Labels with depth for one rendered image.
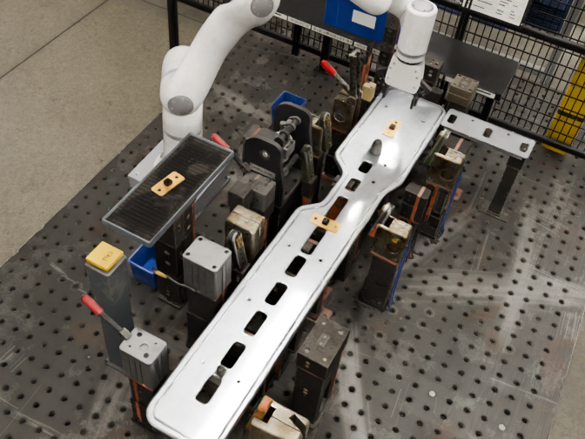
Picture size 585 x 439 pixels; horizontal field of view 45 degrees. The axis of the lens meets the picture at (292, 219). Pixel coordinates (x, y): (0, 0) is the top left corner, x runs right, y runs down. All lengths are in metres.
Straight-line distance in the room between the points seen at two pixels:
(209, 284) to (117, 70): 2.51
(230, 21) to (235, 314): 0.75
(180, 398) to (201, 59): 0.90
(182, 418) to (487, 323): 1.02
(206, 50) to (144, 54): 2.24
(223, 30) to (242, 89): 0.90
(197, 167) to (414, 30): 0.69
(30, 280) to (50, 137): 1.59
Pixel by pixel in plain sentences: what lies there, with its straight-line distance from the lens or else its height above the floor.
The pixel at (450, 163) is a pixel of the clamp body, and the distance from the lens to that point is 2.14.
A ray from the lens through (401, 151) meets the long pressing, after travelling 2.18.
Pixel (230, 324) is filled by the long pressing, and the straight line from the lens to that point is 1.71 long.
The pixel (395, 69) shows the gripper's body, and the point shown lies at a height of 1.23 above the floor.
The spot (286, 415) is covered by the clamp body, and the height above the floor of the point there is 1.06.
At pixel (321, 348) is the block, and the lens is 1.66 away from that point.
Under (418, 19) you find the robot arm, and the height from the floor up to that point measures 1.42.
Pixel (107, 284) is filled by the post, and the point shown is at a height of 1.11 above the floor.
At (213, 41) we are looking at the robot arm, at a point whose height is 1.33.
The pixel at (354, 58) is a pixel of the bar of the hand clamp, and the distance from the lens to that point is 2.14.
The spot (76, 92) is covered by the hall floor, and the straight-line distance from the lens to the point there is 3.96.
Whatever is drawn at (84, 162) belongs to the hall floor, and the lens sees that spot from 3.55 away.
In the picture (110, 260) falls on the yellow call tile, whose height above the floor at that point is 1.16.
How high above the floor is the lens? 2.44
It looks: 48 degrees down
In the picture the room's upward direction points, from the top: 7 degrees clockwise
